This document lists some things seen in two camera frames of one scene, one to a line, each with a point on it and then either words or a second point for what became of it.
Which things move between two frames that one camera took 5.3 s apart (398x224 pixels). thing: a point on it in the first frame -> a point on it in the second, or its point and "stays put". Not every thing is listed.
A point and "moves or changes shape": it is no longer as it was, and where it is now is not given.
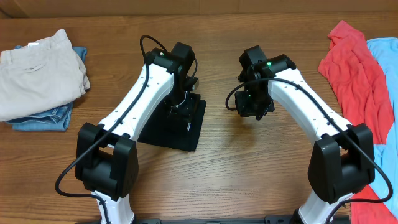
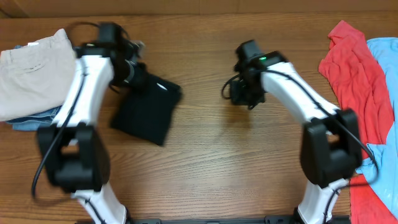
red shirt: (353, 68) stays put
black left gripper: (187, 111) -> (119, 83)
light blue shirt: (385, 50) stays put
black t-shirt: (165, 129) moves or changes shape
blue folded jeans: (56, 119) stays put
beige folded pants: (40, 76) stays put
